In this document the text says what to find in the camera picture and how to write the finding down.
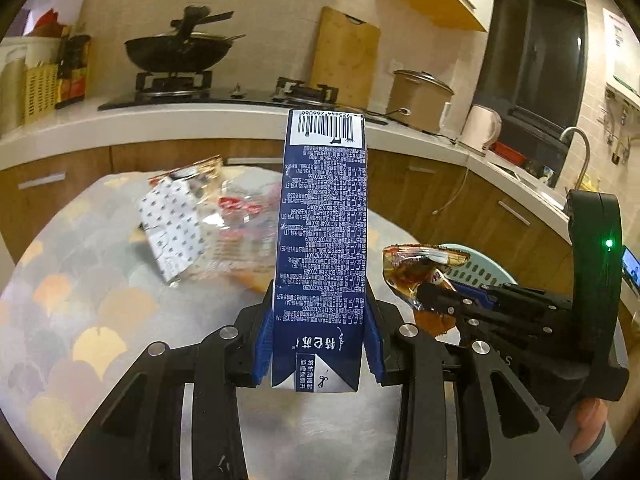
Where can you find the dark sauce bottles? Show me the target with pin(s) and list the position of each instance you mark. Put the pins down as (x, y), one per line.
(72, 73)

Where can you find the chrome sink faucet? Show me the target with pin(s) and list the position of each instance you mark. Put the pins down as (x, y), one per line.
(577, 159)

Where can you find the blue milk carton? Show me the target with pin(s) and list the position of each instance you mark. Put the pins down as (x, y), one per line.
(320, 283)

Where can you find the wooden cutting board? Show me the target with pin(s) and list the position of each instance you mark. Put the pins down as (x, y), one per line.
(345, 56)

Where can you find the right hand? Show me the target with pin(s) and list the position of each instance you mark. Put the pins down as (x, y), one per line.
(590, 417)

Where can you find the clear red plastic wrapper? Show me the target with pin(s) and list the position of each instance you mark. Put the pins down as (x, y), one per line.
(238, 216)

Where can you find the light blue perforated trash basket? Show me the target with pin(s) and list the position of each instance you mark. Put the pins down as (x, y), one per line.
(478, 270)

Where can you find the grey cylindrical canister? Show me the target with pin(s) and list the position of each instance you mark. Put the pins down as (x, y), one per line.
(13, 91)

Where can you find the scallop patterned tablecloth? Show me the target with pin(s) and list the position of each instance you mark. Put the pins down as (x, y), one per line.
(86, 299)

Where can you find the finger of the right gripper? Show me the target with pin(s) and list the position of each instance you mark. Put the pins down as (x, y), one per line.
(438, 306)

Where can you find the white dotted paper box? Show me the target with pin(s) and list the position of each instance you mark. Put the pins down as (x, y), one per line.
(171, 225)

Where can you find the brown rice cooker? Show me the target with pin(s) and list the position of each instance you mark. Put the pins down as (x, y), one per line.
(419, 100)

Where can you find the black gas stove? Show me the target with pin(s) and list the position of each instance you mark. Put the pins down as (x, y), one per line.
(159, 89)

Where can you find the wall utensil rack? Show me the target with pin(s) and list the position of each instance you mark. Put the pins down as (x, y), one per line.
(620, 120)

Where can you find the dark kitchen window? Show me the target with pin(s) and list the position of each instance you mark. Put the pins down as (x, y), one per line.
(534, 74)

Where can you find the white electric kettle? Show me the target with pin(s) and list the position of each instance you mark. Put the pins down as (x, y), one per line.
(481, 129)

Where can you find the yellow perforated basket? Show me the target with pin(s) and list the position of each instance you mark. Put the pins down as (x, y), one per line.
(40, 91)

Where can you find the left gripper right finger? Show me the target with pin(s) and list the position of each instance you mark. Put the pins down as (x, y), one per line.
(460, 402)

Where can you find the brown snack wrapper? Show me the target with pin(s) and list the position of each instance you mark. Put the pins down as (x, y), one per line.
(407, 267)

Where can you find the red container on counter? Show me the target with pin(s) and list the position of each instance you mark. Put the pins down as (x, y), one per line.
(513, 156)

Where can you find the wooden base cabinets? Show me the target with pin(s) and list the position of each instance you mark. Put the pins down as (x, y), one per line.
(435, 202)

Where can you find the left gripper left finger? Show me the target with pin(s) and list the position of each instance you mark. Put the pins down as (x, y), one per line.
(135, 433)

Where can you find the black wok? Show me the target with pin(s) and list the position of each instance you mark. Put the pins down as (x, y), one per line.
(184, 50)

